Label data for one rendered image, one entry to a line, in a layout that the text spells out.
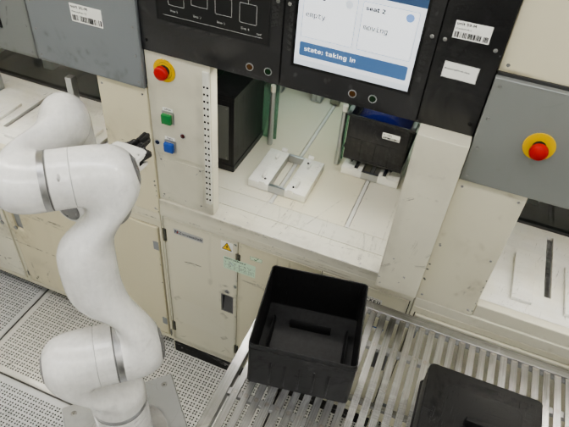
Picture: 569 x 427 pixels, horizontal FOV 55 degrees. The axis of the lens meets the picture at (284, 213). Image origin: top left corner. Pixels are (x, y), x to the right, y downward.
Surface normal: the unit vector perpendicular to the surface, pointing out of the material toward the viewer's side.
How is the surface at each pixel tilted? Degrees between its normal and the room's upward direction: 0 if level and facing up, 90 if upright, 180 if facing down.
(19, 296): 0
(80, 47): 90
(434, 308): 90
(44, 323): 0
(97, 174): 53
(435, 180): 90
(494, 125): 90
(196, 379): 0
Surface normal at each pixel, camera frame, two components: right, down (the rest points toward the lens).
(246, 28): -0.37, 0.60
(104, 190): 0.33, 0.44
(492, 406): 0.07, -0.74
